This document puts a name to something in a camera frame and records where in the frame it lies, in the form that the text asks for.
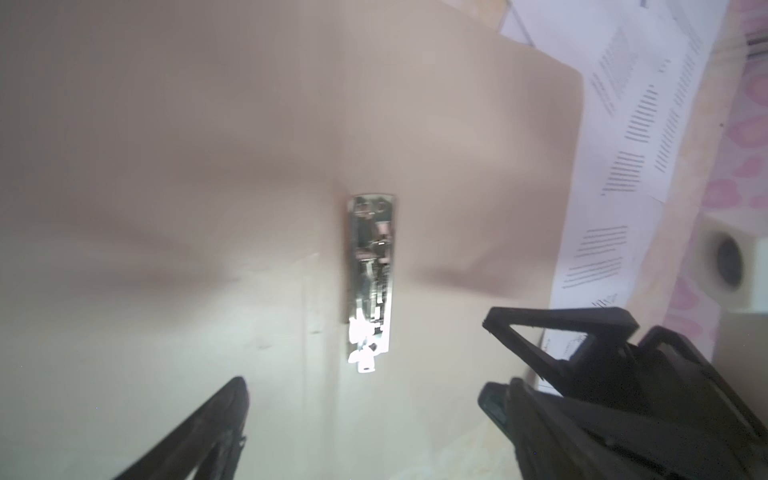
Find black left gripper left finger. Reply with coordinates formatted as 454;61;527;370
118;376;249;480

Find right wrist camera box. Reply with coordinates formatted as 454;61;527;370
691;210;767;314

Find white sheet under pile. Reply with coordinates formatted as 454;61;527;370
500;0;730;397

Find metal folder clip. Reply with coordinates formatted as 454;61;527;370
347;193;395;374

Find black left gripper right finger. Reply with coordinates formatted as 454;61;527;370
478;378;750;480

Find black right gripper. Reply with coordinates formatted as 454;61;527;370
482;307;767;456

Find beige cardboard folder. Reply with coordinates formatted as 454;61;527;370
1;1;583;479

